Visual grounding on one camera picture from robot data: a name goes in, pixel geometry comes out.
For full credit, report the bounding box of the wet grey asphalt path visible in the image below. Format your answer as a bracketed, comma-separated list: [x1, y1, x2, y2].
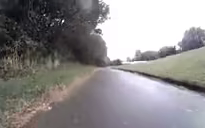
[23, 66, 205, 128]

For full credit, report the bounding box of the dense wood of trees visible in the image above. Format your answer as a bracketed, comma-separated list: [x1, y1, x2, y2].
[0, 0, 112, 68]

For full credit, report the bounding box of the row of distant trees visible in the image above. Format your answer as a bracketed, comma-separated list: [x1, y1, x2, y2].
[109, 26, 205, 66]

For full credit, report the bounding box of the weedy grass verge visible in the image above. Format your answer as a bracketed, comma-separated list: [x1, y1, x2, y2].
[0, 56, 103, 128]

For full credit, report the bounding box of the grass slope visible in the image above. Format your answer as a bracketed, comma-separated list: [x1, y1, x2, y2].
[111, 43, 205, 96]

